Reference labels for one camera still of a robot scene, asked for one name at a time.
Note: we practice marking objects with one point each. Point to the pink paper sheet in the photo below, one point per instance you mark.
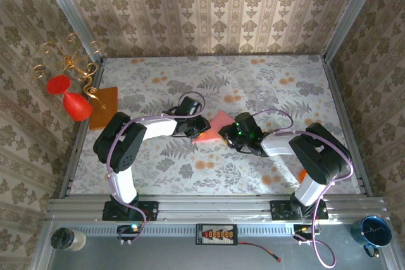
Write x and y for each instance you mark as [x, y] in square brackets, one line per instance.
[218, 121]

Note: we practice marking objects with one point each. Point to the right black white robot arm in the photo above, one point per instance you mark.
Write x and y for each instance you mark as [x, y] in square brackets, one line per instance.
[319, 156]

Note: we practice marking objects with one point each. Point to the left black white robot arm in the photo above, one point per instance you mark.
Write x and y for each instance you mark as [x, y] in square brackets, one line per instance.
[120, 143]

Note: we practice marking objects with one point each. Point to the orange square sheet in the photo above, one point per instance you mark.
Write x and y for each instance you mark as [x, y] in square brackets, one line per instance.
[101, 118]

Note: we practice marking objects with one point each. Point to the floral table cloth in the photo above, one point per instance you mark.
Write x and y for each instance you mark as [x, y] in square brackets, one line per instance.
[190, 181]

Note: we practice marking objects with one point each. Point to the clear glass cup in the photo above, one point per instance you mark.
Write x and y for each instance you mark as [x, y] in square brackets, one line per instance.
[265, 97]

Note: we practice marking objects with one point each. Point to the orange crumpled ball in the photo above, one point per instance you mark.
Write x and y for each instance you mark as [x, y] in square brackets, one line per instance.
[302, 175]

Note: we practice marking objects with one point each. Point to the black connector board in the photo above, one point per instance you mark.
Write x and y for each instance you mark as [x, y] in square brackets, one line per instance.
[216, 234]

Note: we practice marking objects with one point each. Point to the right small circuit board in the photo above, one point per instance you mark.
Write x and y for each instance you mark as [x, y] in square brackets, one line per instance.
[302, 230]

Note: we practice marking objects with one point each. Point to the small circuit board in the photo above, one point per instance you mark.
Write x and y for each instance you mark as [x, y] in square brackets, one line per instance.
[126, 229]
[302, 230]

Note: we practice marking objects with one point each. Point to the red goblet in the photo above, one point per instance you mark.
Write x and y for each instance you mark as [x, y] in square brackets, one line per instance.
[76, 105]

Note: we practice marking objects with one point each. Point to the left small circuit board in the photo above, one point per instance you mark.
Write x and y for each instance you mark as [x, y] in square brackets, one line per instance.
[126, 229]

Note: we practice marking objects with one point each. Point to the blue metal mug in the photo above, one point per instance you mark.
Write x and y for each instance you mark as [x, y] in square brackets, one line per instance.
[376, 235]

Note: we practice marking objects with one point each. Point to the jar with black lid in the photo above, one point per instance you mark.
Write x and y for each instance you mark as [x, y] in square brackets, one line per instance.
[64, 239]

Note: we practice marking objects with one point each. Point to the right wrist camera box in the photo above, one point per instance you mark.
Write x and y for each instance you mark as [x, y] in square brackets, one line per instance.
[245, 123]

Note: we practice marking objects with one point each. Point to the aluminium mounting rail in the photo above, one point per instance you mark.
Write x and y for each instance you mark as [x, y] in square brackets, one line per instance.
[215, 208]

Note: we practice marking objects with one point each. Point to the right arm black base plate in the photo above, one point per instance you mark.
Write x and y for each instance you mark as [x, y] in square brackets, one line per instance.
[280, 210]

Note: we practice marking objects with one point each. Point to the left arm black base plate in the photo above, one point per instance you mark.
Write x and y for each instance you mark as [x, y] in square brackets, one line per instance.
[148, 211]

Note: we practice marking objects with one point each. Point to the aluminium table side rail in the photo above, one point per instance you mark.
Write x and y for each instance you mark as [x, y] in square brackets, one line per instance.
[64, 189]
[336, 93]

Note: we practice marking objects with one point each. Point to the aluminium frame post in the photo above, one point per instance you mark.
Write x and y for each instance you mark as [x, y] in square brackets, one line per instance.
[68, 10]
[351, 10]

